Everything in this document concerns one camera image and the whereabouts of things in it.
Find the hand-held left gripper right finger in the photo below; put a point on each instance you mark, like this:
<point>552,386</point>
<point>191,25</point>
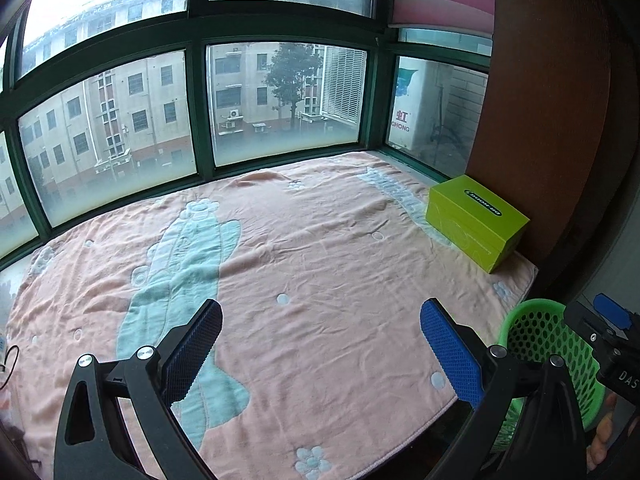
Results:
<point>450,355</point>

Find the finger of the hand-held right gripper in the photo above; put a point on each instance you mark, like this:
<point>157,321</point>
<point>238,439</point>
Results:
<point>582,320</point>
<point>612,310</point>

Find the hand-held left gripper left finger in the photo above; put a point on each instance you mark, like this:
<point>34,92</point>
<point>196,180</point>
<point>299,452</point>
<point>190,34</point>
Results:
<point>192,350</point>

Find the green plastic mesh wastebasket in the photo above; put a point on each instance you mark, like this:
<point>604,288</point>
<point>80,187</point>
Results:
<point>537,304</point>

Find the person's right hand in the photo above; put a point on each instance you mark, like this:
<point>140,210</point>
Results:
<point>600,440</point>

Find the green cardboard box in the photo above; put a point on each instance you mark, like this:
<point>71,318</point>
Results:
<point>475,230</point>

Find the pink printed blanket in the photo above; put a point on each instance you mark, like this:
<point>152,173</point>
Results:
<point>325,260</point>

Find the dark curtain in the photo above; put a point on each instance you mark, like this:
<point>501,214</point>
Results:
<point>620,135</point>

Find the brown wooden panel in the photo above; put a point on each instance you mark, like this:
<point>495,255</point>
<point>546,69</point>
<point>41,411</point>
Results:
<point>540,110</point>

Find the white outdoor air conditioner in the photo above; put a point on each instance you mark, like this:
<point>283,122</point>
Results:
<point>425,110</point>

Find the beige apartment building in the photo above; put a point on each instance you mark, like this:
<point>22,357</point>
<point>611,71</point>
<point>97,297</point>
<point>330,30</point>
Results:
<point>125,110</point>

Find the white louvered vent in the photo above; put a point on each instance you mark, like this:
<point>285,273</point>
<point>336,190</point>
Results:
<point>345,85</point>

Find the green tree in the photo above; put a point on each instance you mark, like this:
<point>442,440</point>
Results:
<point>290,75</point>

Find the green window frame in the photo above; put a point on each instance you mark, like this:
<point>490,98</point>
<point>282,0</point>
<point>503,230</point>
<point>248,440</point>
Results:
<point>200,110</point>

